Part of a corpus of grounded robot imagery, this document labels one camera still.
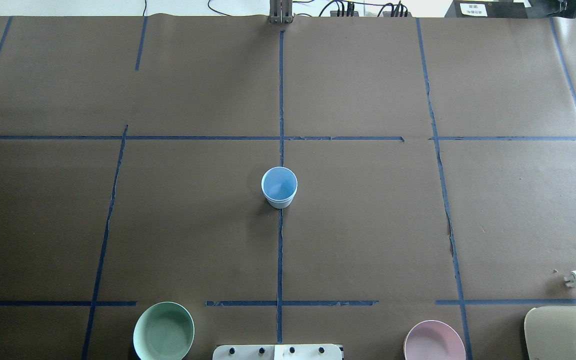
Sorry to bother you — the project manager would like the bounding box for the black box with label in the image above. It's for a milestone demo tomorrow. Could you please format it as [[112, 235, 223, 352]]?
[[444, 0, 528, 19]]

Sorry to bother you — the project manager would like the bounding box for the aluminium frame post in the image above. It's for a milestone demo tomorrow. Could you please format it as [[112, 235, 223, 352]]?
[[269, 0, 294, 24]]

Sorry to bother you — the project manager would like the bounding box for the mint green bowl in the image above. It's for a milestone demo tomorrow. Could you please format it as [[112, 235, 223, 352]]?
[[132, 301, 195, 360]]

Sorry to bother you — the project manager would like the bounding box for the pink bowl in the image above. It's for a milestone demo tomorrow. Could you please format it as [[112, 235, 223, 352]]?
[[403, 320, 467, 360]]

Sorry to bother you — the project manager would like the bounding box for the black power strip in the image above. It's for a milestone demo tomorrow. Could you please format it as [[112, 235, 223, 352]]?
[[320, 0, 413, 18]]

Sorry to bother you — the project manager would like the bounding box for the blue cup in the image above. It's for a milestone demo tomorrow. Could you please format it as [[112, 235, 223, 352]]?
[[261, 166, 298, 204], [266, 196, 294, 210]]

